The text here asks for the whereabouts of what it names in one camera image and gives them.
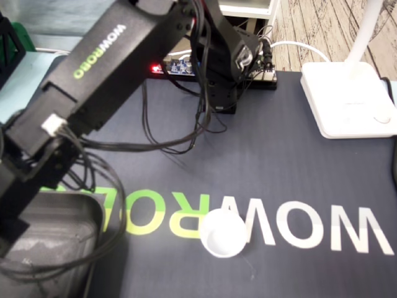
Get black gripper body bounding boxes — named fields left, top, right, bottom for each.
left=0, top=106, right=85, bottom=191

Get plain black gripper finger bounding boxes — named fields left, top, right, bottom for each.
left=0, top=163, right=42, bottom=259

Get white plastic cup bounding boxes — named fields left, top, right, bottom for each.
left=199, top=208, right=248, bottom=260

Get black plastic tray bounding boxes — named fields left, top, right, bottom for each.
left=0, top=189, right=105, bottom=298

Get green box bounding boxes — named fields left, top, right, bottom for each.
left=11, top=22, right=37, bottom=53

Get person in pale teal shirt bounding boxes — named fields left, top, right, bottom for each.
left=0, top=0, right=116, bottom=54

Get blue circuit board red LED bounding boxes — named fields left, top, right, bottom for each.
left=148, top=53, right=200, bottom=79

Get dark grey WOWROBO printed mat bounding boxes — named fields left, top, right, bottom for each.
left=0, top=52, right=397, bottom=298

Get white shelf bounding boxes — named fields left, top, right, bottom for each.
left=218, top=0, right=280, bottom=22

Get white desk lamp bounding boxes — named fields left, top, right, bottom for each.
left=300, top=0, right=397, bottom=140

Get black frame structure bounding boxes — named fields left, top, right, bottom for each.
left=0, top=11, right=27, bottom=78

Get thin black board wires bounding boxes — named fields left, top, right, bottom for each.
left=140, top=76, right=231, bottom=156

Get white power cable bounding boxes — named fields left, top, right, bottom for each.
left=269, top=40, right=331, bottom=63

